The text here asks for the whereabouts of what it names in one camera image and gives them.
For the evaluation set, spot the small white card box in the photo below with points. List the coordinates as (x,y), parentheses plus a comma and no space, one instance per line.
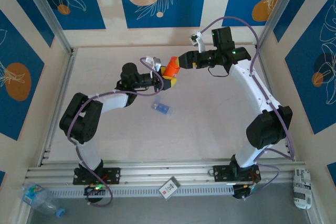
(170,187)

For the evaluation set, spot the blue clear pill organizer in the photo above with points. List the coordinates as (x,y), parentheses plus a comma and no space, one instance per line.
(162,107)

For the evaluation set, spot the clear plastic water bottle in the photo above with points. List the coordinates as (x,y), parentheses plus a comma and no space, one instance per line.
(39,200)

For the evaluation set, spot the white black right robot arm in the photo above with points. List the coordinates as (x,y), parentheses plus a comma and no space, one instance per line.
(249,85)

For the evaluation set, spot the aluminium frame post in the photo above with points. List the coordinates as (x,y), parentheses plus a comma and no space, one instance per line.
(49,14)
(277,11)

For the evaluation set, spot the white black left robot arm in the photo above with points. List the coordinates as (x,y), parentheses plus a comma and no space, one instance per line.
(113,102)

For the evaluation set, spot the black right controller board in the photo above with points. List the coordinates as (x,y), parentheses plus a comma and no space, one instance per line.
(242,191)

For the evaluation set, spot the black controller board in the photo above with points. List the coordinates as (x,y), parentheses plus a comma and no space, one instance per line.
(94,189)
(242,191)

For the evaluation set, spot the newspaper wrapped package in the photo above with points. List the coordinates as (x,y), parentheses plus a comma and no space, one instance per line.
(302,188)

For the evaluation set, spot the black left controller board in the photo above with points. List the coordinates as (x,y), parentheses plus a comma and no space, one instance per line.
(94,189)

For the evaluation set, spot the aluminium side rail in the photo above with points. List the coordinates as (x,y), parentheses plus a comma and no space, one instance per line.
(264,69)
(61,95)

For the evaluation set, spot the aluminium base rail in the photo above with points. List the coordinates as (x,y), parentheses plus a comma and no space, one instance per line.
(162,171)

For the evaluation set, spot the orange pill bottle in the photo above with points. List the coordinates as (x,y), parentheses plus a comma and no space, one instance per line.
(172,68)

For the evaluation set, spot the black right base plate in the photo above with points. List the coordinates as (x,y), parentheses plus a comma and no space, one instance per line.
(221,172)

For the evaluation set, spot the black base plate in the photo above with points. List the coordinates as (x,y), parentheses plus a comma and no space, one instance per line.
(113,175)
(221,172)

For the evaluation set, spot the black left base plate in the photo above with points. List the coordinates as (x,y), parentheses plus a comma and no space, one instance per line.
(113,175)

